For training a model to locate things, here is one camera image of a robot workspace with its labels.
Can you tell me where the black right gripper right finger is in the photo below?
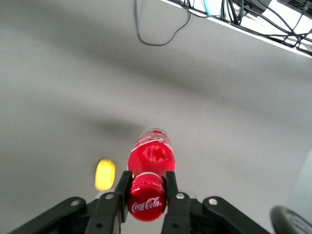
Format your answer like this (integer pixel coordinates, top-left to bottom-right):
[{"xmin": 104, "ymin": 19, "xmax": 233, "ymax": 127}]
[{"xmin": 160, "ymin": 170, "xmax": 192, "ymax": 234}]

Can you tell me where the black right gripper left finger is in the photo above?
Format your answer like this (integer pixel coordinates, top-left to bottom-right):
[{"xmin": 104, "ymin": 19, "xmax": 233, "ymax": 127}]
[{"xmin": 85, "ymin": 170, "xmax": 134, "ymax": 234}]

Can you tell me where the red coke bottle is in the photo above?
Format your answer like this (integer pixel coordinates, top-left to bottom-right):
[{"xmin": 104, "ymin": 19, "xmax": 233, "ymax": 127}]
[{"xmin": 127, "ymin": 127, "xmax": 176, "ymax": 222}]

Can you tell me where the yellow lemon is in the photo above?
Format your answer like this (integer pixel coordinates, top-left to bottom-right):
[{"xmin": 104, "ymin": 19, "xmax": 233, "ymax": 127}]
[{"xmin": 95, "ymin": 158, "xmax": 117, "ymax": 192}]

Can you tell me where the black power adapter box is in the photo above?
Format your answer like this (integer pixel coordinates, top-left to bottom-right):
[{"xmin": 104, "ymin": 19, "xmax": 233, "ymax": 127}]
[{"xmin": 243, "ymin": 0, "xmax": 273, "ymax": 13}]

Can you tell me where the thin black looped cable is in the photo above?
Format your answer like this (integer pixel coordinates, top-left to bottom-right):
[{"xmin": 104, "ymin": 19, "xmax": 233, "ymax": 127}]
[{"xmin": 134, "ymin": 0, "xmax": 192, "ymax": 47}]

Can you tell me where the teal cable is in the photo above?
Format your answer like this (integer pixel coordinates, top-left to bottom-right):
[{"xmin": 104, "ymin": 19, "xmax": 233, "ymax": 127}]
[{"xmin": 203, "ymin": 0, "xmax": 213, "ymax": 17}]

